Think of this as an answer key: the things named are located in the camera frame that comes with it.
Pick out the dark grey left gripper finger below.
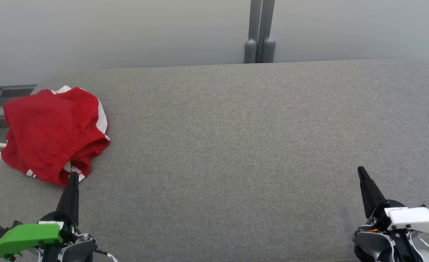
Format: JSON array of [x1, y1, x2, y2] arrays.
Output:
[[56, 172, 80, 225]]

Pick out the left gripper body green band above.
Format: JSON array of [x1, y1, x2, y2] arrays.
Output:
[[0, 211, 81, 262]]

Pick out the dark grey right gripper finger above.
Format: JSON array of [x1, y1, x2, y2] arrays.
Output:
[[357, 166, 386, 219]]

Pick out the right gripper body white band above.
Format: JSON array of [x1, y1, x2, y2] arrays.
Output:
[[367, 199, 429, 237]]

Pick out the red shorts white side stripe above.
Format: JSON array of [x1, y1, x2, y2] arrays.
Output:
[[3, 87, 111, 172]]

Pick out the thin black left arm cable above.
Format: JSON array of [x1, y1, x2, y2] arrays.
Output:
[[94, 249, 119, 262]]

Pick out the grey metal partition post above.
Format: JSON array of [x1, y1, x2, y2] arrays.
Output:
[[244, 0, 276, 64]]

